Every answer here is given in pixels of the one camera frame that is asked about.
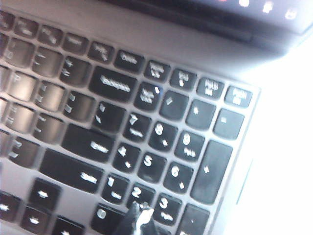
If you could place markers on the right gripper white-tipped right finger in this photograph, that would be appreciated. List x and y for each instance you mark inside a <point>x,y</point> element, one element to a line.
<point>146,222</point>

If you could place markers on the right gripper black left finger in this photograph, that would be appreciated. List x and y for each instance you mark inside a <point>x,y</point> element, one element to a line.
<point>128,225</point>

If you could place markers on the black laptop computer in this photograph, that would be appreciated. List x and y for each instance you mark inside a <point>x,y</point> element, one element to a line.
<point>97,80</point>

